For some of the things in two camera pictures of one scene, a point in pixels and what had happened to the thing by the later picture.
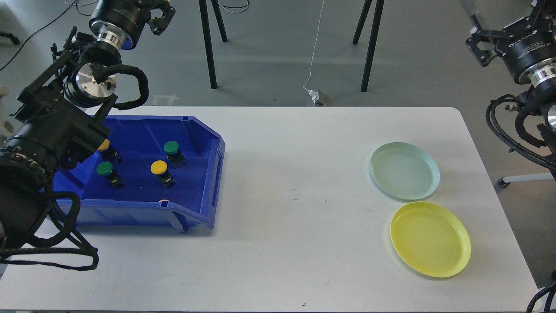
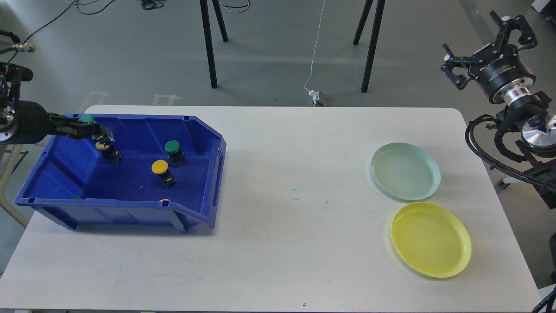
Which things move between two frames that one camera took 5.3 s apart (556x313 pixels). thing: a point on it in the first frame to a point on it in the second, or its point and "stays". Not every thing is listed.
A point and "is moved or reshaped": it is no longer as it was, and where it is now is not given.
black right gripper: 521,54 to 504,77
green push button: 106,168 is moved or reshaped
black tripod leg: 216,9 stays
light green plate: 404,171 stays
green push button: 174,154 stays
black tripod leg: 366,6 stays
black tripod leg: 372,46 stays
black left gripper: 126,19 to 34,123
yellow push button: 159,168 stays
